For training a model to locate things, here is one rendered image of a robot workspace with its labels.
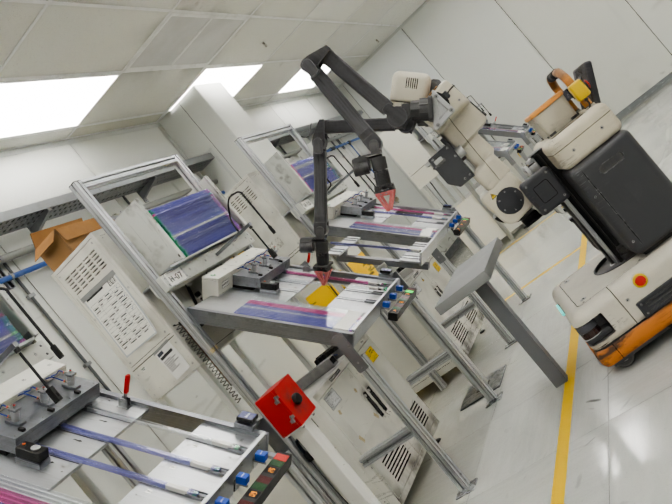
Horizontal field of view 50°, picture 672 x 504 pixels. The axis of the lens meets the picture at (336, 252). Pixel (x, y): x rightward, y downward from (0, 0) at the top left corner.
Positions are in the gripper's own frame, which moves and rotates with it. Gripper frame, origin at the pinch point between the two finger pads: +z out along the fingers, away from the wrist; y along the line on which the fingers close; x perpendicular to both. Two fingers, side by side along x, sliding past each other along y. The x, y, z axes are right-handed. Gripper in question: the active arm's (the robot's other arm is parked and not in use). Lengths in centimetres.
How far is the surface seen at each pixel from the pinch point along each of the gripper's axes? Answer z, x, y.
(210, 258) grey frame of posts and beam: -14, -47, 17
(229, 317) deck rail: 1, -22, 49
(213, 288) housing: -4.7, -39.5, 29.8
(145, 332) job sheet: 10, -63, 49
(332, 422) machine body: 42, 19, 48
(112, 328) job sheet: 9, -80, 49
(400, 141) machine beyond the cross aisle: -16, -82, -451
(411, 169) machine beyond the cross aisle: 14, -71, -452
